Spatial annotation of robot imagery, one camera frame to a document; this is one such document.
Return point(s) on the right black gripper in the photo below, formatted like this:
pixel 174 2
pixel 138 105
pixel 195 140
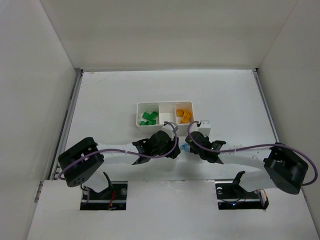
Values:
pixel 191 141

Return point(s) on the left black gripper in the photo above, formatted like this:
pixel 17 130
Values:
pixel 173 149

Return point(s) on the light blue lego pile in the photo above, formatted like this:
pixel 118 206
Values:
pixel 185 147

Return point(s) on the green yellow lego block pair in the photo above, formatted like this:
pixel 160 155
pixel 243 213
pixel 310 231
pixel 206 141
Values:
pixel 153 115

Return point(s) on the yellow lego piece with flower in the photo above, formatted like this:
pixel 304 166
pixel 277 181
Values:
pixel 185 117

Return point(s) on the green lego brick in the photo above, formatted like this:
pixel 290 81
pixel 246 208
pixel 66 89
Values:
pixel 146 116

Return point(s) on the long yellow lego brick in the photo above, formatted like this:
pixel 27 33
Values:
pixel 180 112

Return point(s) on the green and yellow lego stack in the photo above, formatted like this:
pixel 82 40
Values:
pixel 144 123

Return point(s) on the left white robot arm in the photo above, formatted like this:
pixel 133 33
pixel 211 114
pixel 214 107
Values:
pixel 84 163

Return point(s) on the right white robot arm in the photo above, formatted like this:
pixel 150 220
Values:
pixel 277 165

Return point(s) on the white three-compartment tray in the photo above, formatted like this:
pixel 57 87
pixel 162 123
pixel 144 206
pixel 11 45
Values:
pixel 166 113

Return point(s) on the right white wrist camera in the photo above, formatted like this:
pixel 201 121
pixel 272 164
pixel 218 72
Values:
pixel 204 127

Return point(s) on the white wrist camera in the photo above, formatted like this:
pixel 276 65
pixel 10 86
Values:
pixel 204 127
pixel 170 129

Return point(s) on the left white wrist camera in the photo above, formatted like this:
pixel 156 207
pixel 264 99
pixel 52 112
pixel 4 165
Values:
pixel 170 129

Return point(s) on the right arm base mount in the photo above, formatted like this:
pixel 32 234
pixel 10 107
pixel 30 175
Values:
pixel 231 196

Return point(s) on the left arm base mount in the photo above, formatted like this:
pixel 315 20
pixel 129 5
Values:
pixel 112 198

